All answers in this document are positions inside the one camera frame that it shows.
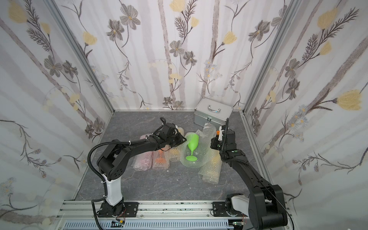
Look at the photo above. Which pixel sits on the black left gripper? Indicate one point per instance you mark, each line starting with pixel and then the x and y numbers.
pixel 178 138

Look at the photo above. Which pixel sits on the yellow glass in bubble wrap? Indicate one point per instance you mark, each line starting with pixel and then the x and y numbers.
pixel 211 170

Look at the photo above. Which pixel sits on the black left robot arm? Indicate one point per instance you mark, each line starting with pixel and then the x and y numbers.
pixel 113 161

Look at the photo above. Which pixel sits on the green plastic wine glass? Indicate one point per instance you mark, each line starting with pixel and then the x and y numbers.
pixel 193 141

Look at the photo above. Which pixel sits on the amber glass in bubble wrap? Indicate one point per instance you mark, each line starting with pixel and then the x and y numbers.
pixel 174 152

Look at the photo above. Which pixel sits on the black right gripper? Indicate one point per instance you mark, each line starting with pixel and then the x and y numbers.
pixel 216 143

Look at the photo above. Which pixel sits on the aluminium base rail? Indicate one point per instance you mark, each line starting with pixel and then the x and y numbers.
pixel 151 215

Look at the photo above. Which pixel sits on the orange glass in bubble wrap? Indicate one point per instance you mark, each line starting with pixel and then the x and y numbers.
pixel 160 160

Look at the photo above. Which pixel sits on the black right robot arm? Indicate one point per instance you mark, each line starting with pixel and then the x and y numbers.
pixel 265 205

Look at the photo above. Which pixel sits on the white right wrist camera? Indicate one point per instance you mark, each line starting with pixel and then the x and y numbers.
pixel 221 135

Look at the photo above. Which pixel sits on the pink glass in bubble wrap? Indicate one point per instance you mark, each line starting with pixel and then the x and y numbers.
pixel 143 162

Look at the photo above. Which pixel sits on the silver aluminium first aid case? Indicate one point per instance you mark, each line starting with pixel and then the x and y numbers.
pixel 209 111

